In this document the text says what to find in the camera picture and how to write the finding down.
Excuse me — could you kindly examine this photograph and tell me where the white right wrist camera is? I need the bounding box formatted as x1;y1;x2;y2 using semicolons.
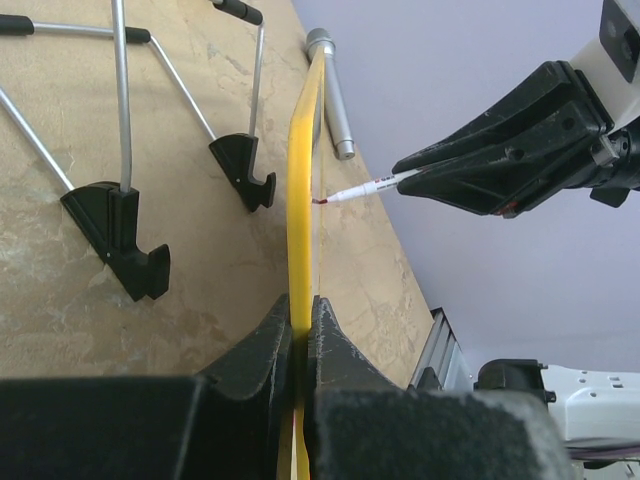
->
570;0;639;131

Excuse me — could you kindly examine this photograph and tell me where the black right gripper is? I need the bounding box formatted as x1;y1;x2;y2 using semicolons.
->
392;61;639;217

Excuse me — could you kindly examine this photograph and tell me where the pink and white marker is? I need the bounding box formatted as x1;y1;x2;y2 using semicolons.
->
312;168;423;205

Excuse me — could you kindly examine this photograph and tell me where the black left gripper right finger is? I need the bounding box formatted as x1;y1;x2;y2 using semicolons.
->
304;293;501;480

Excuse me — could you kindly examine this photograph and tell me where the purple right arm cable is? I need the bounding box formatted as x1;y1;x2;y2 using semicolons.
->
564;442;640;464

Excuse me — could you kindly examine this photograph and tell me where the silver toy microphone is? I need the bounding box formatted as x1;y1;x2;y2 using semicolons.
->
305;28;356;160

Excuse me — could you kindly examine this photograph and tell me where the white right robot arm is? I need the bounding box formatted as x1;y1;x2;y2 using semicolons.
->
393;61;639;454

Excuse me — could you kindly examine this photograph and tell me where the yellow framed whiteboard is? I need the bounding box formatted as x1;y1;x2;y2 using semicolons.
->
286;52;325;479

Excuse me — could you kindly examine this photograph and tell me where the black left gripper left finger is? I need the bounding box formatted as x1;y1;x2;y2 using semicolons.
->
189;294;294;479

